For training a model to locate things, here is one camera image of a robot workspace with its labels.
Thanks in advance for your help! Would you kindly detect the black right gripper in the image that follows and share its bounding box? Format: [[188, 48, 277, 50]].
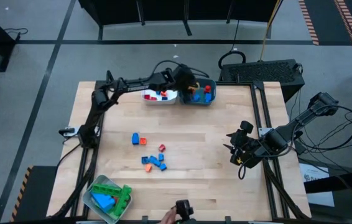
[[223, 129, 270, 169]]

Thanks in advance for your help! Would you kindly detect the large green building block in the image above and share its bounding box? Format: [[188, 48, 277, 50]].
[[91, 184, 123, 198], [109, 184, 132, 220]]

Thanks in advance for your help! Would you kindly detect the large blue building block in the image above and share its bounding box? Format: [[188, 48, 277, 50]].
[[90, 192, 116, 213]]

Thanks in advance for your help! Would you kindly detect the white plastic bin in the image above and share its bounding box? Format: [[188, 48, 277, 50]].
[[141, 77, 179, 106]]

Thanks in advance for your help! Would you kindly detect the teal plastic bin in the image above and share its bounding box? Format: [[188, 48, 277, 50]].
[[178, 77, 217, 106]]

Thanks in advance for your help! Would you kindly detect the black partition panel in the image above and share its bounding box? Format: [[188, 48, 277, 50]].
[[78, 0, 284, 40]]

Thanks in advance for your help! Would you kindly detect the black perforated computer tower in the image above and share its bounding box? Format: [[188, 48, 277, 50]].
[[218, 58, 306, 103]]

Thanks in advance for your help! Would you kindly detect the black handheld device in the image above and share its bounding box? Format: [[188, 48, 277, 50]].
[[175, 199, 195, 224]]

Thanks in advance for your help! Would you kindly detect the person's hand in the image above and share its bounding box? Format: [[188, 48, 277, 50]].
[[159, 206, 177, 224]]

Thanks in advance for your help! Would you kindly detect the white printed paper sheet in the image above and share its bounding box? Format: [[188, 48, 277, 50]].
[[299, 162, 336, 208]]

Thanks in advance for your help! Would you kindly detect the black table leg bar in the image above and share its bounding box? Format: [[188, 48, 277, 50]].
[[303, 167, 352, 194]]

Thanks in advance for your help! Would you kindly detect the grey plastic bin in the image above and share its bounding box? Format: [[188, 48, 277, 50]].
[[82, 174, 133, 224]]

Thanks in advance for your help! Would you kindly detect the black mat with striped edges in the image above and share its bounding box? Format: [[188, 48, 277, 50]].
[[298, 0, 352, 47], [9, 165, 59, 223]]

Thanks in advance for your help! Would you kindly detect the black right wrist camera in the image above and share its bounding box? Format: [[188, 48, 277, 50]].
[[239, 120, 255, 135]]

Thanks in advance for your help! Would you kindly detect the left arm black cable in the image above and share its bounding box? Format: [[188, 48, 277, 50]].
[[152, 59, 210, 78]]

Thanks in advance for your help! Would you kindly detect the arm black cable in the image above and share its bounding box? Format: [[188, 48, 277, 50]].
[[152, 59, 210, 78], [237, 163, 247, 180]]

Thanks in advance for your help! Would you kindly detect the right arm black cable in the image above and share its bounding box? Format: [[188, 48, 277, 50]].
[[237, 163, 247, 180]]

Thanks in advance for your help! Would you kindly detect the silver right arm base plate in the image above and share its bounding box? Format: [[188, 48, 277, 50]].
[[257, 127, 273, 138]]

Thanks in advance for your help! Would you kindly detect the black aluminium table frame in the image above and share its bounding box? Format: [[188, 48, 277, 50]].
[[51, 70, 313, 224]]

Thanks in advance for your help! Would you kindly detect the black looped floor cable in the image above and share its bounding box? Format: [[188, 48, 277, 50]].
[[218, 19, 247, 71]]

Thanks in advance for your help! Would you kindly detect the yellow cable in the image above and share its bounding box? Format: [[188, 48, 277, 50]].
[[258, 0, 282, 62]]

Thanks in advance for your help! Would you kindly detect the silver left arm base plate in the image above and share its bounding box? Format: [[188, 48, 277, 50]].
[[58, 126, 84, 139]]

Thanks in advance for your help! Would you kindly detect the thin black floor cable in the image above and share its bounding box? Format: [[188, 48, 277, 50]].
[[4, 27, 29, 42]]

